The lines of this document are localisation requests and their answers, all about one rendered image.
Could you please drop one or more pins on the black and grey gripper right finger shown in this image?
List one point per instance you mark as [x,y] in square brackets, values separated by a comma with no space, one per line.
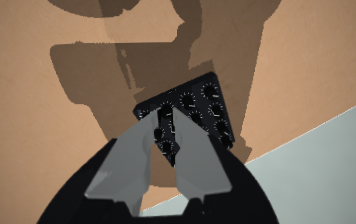
[206,169]

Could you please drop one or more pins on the black knob box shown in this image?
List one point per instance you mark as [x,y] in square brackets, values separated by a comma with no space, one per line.
[208,110]

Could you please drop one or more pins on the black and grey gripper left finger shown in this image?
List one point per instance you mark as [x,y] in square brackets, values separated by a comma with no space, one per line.
[117,172]

